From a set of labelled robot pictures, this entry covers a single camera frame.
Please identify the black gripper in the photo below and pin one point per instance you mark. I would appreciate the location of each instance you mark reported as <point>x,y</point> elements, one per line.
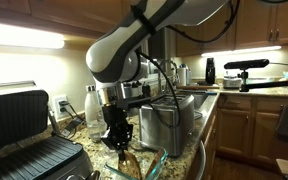
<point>114,116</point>

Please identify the toasted brown bread slice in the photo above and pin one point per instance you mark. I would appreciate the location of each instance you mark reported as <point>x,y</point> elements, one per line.
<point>130,166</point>
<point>154,163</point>

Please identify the long wooden board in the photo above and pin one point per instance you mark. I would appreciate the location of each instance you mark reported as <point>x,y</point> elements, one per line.
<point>197,87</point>

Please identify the chrome kitchen faucet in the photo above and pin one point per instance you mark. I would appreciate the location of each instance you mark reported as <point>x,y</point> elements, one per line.
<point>159,83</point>

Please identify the black stereo camera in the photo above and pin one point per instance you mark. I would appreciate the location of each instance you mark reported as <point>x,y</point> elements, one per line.
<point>247,64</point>

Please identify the clear glass food container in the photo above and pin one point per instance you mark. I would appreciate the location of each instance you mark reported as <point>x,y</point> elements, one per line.
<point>144,163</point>

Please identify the stainless kitchen sink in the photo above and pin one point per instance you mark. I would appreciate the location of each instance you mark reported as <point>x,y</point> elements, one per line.
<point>202,100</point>

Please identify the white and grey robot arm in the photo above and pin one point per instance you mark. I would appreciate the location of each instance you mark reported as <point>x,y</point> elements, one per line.
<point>117,50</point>

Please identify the stainless steel bread toaster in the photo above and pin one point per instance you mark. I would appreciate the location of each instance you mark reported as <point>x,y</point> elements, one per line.
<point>160,130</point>

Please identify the wooden upper cabinets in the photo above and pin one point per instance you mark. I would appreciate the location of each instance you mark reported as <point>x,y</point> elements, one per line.
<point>67,13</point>
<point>257,23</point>

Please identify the black panini grill press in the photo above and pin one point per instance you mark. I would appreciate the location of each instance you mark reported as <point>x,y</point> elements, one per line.
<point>14,116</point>

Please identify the white wall power outlet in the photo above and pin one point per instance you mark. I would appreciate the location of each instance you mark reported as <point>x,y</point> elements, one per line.
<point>55,115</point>

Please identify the under-cabinet light bar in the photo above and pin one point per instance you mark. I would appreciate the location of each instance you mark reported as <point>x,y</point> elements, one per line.
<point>24,35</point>
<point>240,51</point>

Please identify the small white countertop appliance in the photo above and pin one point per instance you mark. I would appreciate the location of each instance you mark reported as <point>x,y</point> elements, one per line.
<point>232,82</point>

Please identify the dark hanging towel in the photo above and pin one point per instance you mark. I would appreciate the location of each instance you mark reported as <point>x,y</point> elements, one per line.
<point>286,123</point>

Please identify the wooden base cabinet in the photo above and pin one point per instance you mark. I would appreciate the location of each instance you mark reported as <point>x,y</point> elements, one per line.
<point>212,140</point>
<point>234,133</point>

